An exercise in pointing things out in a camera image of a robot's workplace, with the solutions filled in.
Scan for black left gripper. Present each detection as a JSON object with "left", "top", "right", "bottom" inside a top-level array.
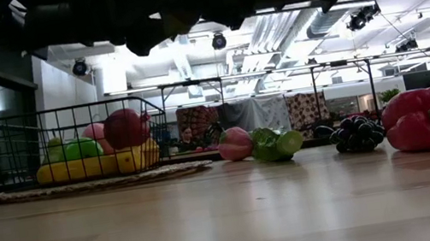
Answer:
[{"left": 79, "top": 0, "right": 170, "bottom": 66}]

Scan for red apple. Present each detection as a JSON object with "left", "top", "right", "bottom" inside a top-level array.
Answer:
[{"left": 99, "top": 104, "right": 155, "bottom": 152}]

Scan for pink peach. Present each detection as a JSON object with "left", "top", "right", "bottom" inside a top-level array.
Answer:
[
  {"left": 80, "top": 120, "right": 116, "bottom": 159},
  {"left": 215, "top": 124, "right": 256, "bottom": 164}
]

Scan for green apple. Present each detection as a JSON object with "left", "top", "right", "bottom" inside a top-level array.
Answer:
[{"left": 60, "top": 133, "right": 104, "bottom": 162}]

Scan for green pear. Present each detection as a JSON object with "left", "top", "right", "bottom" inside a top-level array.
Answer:
[{"left": 38, "top": 136, "right": 69, "bottom": 166}]

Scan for yellow banana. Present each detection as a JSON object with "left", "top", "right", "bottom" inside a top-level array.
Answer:
[{"left": 34, "top": 149, "right": 138, "bottom": 187}]

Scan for green romaine lettuce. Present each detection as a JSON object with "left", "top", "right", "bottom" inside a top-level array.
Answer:
[{"left": 247, "top": 121, "right": 306, "bottom": 167}]

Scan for dark purple grape bunch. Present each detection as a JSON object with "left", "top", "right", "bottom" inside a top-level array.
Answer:
[{"left": 312, "top": 110, "right": 388, "bottom": 160}]

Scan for black ceiling spotlight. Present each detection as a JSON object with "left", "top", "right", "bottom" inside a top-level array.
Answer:
[
  {"left": 209, "top": 31, "right": 228, "bottom": 51},
  {"left": 71, "top": 58, "right": 90, "bottom": 78},
  {"left": 394, "top": 37, "right": 420, "bottom": 54},
  {"left": 344, "top": 2, "right": 384, "bottom": 33}
]

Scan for red mandala cloth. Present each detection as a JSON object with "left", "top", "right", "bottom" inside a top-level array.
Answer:
[{"left": 174, "top": 102, "right": 224, "bottom": 144}]

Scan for person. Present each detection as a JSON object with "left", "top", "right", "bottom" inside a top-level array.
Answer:
[{"left": 174, "top": 123, "right": 203, "bottom": 153}]

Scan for gray white cloth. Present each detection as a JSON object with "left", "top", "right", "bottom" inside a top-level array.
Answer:
[{"left": 215, "top": 92, "right": 292, "bottom": 142}]

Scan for brown floral cloth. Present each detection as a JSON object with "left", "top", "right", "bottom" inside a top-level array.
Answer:
[{"left": 283, "top": 88, "right": 333, "bottom": 131}]

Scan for green potted plant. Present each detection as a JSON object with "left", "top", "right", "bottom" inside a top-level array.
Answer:
[{"left": 377, "top": 86, "right": 403, "bottom": 106}]

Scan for black monitor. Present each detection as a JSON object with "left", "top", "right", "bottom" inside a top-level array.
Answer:
[{"left": 402, "top": 69, "right": 430, "bottom": 97}]

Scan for red bell pepper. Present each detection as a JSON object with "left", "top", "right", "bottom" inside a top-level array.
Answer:
[{"left": 377, "top": 86, "right": 430, "bottom": 158}]

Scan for black wire basket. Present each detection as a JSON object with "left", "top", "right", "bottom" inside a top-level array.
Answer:
[{"left": 0, "top": 90, "right": 175, "bottom": 197}]

